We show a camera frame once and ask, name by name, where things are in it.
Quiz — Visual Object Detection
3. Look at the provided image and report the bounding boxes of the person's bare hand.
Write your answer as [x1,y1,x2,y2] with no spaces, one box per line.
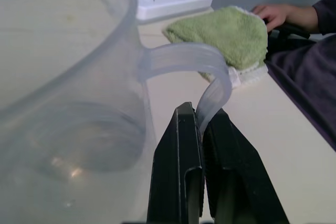
[251,4,295,28]

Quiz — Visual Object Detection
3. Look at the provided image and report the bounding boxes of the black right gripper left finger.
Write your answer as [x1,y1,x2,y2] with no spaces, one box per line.
[145,101,206,224]

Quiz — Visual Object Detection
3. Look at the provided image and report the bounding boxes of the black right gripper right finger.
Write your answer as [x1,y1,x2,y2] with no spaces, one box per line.
[202,108,290,224]

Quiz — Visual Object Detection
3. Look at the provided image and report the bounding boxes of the clear plastic blender jar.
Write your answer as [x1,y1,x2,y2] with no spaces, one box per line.
[0,0,233,224]

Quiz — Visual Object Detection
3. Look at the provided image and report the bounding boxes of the person's dark purple clothing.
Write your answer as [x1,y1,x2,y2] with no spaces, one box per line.
[267,33,336,153]

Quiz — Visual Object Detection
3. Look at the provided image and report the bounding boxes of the green terry cloth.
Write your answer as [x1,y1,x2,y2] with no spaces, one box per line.
[162,5,269,89]

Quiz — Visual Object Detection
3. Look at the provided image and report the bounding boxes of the black chair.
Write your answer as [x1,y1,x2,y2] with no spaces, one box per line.
[265,19,320,51]

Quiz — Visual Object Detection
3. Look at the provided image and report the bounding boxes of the person's dark purple sleeve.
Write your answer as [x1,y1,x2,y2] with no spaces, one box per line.
[288,0,336,35]

